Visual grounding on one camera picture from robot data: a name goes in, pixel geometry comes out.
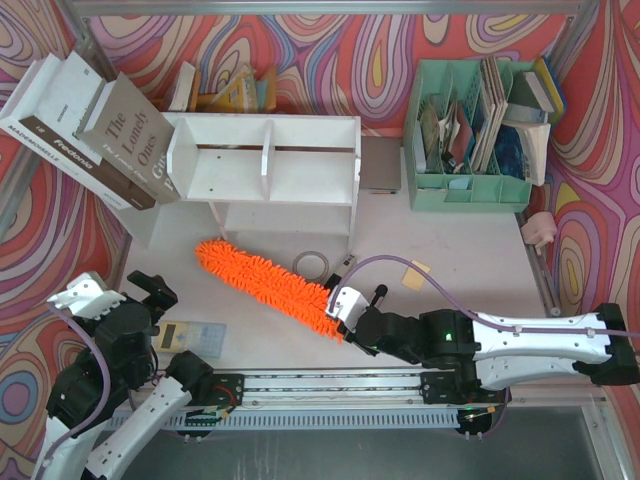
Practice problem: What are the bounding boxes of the black white marker pen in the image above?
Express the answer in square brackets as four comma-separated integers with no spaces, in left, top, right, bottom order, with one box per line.
[369,284,388,308]

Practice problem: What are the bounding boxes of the orange microfiber duster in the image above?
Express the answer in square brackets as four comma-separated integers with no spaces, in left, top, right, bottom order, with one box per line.
[194,239,341,341]

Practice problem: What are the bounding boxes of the clear tape roll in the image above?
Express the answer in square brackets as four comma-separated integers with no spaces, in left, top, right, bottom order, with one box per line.
[292,251,329,282]

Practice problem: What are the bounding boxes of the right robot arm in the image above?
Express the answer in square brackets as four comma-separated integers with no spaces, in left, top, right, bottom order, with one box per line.
[339,303,639,404]

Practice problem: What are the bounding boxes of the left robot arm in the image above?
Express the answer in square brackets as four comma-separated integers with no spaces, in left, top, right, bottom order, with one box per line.
[33,270,214,479]

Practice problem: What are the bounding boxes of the white wooden bookshelf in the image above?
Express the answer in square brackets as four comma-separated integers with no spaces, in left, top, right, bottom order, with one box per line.
[165,113,361,246]

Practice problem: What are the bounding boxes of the yellow grey calculator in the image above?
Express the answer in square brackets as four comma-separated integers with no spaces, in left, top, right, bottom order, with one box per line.
[154,321,226,358]

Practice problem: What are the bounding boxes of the yellow sticky note pad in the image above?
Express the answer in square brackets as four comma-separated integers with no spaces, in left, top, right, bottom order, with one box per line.
[401,260,430,291]

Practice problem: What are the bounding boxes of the black grey stapler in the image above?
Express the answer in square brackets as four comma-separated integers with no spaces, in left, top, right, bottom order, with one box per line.
[324,254,357,290]

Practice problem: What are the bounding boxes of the large grey white book stack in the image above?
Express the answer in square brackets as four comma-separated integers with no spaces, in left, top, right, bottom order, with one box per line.
[1,53,180,210]

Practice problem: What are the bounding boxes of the pink piggy figurine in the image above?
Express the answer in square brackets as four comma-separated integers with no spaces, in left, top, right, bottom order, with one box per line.
[520,211,557,255]

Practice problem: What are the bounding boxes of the grey notebook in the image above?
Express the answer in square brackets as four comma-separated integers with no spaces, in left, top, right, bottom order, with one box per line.
[360,136,401,191]

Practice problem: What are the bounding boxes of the mint green desk organizer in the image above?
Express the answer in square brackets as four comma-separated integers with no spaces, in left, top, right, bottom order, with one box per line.
[403,57,532,213]

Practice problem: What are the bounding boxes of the small books behind shelf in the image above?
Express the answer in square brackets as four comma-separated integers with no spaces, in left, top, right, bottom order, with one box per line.
[153,62,277,113]

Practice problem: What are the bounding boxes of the white books beside organizer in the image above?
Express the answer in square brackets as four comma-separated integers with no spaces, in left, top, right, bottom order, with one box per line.
[496,57,567,186]

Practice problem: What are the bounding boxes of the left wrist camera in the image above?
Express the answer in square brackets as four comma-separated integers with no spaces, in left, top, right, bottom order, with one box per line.
[47,271,126,319]

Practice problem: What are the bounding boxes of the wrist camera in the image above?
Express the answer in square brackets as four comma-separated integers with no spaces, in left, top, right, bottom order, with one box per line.
[325,287,369,332]
[47,271,126,319]

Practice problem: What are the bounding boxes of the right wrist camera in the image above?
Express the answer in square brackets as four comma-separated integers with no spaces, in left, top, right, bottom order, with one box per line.
[325,287,369,332]

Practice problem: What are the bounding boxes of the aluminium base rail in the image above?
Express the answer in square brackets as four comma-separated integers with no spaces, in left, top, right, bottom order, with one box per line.
[59,369,616,411]

